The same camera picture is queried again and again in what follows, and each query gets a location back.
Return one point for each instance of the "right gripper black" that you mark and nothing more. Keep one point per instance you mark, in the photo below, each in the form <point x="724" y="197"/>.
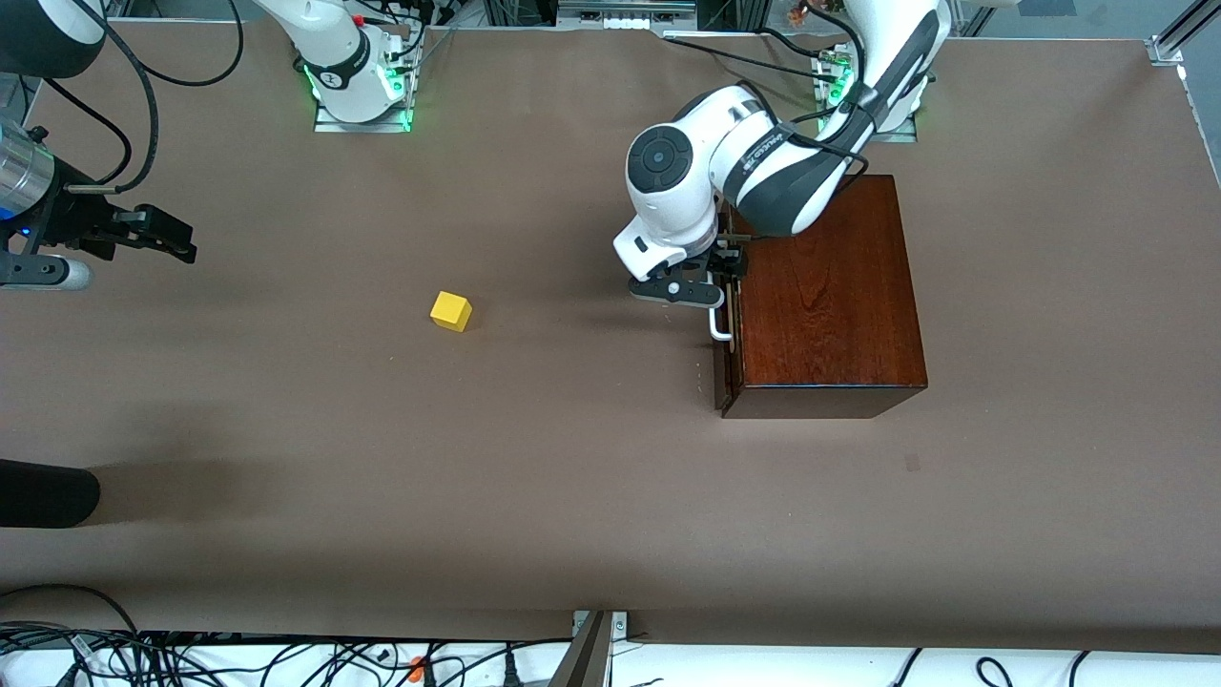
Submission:
<point x="74" y="221"/>

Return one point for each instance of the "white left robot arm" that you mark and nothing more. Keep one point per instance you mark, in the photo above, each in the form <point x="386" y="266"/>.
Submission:
<point x="687" y="191"/>

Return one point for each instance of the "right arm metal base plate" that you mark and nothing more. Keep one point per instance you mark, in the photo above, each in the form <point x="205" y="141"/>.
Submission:
<point x="329" y="122"/>

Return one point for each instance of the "aluminium corner profile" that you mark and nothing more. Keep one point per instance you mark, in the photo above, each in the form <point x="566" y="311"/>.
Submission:
<point x="1169" y="46"/>

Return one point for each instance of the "black rounded object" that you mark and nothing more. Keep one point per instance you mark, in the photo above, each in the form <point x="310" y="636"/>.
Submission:
<point x="48" y="493"/>

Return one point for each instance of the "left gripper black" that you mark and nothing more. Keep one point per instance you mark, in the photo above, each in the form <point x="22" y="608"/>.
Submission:
<point x="727" y="260"/>

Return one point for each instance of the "metal equipment rack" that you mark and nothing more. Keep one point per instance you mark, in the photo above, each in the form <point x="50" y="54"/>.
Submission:
<point x="620" y="11"/>

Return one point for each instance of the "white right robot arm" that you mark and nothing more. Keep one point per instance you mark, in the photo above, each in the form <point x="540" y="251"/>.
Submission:
<point x="334" y="57"/>

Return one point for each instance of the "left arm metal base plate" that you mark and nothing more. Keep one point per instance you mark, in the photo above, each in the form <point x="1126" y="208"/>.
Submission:
<point x="901" y="136"/>

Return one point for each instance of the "aluminium table bracket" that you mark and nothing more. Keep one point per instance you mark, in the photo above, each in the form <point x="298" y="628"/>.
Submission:
<point x="596" y="649"/>

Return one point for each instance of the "dark brown wooden cabinet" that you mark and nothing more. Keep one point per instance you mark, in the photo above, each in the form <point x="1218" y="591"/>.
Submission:
<point x="830" y="305"/>

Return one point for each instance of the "yellow cube block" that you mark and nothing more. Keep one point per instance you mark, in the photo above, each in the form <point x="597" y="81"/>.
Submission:
<point x="450" y="311"/>

